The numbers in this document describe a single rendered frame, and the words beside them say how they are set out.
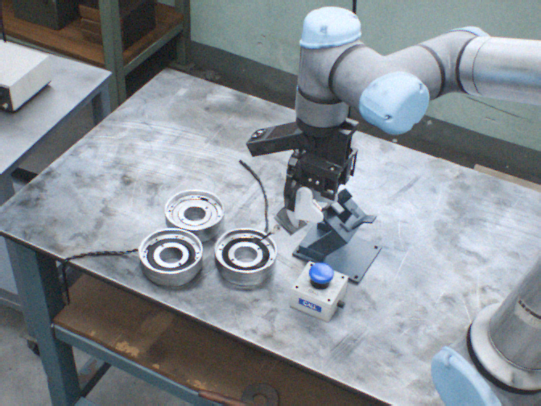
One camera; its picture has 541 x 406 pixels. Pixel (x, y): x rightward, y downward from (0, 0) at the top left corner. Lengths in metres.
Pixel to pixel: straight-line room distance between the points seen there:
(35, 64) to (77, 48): 1.07
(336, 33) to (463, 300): 0.55
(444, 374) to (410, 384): 0.21
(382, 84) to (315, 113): 0.14
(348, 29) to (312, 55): 0.06
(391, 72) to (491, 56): 0.12
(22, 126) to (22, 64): 0.16
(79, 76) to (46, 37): 1.07
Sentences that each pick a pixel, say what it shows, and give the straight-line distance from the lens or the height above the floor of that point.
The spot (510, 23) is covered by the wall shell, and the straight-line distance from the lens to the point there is 2.72.
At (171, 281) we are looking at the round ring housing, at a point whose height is 0.82.
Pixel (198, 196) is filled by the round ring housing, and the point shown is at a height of 0.83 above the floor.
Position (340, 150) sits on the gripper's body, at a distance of 1.10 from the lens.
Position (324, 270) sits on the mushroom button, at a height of 0.87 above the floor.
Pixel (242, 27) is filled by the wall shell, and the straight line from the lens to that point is 3.12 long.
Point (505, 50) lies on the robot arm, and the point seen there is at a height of 1.30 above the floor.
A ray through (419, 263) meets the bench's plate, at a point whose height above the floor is 0.80.
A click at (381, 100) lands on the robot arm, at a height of 1.25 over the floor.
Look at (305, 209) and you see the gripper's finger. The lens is 1.18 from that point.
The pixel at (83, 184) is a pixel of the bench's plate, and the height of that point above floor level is 0.80.
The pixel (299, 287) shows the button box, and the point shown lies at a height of 0.84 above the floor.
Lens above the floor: 1.76
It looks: 42 degrees down
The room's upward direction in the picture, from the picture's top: 4 degrees clockwise
